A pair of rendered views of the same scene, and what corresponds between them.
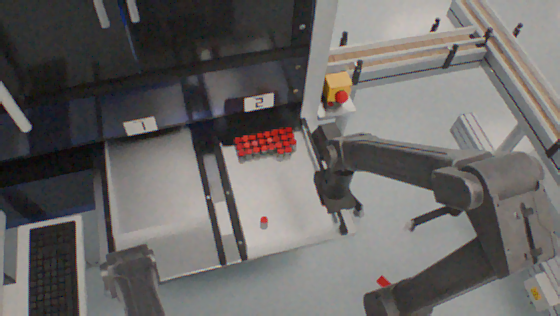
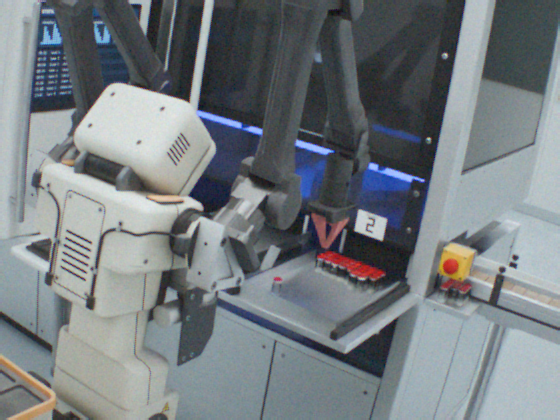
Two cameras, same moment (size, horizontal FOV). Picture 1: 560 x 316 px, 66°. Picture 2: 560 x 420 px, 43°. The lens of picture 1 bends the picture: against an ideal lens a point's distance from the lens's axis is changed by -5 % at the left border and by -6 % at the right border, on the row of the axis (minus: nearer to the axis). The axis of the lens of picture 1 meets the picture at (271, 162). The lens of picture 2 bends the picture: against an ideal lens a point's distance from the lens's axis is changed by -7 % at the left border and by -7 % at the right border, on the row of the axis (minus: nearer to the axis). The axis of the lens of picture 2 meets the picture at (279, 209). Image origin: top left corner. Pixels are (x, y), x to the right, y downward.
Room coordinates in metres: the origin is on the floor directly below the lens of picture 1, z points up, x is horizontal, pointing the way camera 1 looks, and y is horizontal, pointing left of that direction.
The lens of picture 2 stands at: (-0.60, -1.20, 1.63)
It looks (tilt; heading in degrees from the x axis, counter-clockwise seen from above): 18 degrees down; 49
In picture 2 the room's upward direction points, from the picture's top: 10 degrees clockwise
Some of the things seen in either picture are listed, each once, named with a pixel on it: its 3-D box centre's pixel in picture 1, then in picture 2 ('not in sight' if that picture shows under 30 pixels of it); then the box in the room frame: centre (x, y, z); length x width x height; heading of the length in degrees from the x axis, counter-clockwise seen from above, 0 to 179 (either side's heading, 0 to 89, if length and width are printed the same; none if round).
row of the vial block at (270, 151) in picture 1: (267, 151); (345, 274); (0.73, 0.02, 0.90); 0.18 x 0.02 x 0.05; 108
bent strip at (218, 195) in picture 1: (221, 207); (259, 264); (0.53, 0.13, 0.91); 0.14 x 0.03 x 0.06; 19
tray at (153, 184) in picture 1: (153, 175); (240, 234); (0.63, 0.34, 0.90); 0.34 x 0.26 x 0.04; 18
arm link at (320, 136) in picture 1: (334, 146); (349, 149); (0.51, -0.12, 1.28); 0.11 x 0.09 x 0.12; 21
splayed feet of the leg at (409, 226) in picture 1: (452, 211); not in sight; (0.97, -0.91, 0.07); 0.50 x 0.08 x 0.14; 108
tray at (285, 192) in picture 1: (277, 184); (323, 288); (0.62, -0.02, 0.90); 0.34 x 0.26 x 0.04; 18
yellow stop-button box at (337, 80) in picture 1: (336, 85); (457, 261); (0.92, -0.18, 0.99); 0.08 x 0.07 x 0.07; 18
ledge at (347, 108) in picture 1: (330, 99); (455, 302); (0.97, -0.18, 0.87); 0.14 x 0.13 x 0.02; 18
